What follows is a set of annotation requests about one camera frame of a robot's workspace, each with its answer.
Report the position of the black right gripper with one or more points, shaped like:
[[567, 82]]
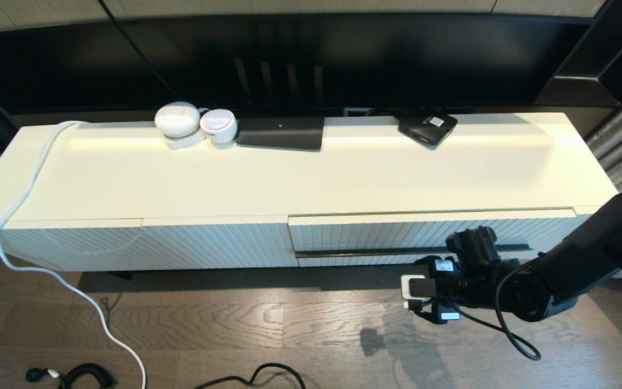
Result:
[[448, 286]]

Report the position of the white fluted drawer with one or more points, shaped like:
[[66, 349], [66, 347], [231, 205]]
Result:
[[370, 232]]

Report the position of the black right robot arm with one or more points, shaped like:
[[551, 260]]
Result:
[[586, 259]]

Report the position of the white tv cabinet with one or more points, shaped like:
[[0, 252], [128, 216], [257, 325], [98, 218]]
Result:
[[181, 178]]

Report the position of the black set-top box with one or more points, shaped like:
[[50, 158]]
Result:
[[424, 128]]

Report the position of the black router with antennas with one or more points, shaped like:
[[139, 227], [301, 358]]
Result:
[[281, 132]]

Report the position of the black television screen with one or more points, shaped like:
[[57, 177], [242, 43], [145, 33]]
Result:
[[397, 59]]

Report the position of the small white round device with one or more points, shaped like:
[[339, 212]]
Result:
[[218, 125]]

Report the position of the large white round device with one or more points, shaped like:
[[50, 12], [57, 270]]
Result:
[[177, 120]]

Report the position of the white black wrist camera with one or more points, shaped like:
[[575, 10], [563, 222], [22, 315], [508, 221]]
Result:
[[416, 289]]

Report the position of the black wall shelf unit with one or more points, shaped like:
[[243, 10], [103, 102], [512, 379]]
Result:
[[586, 81]]

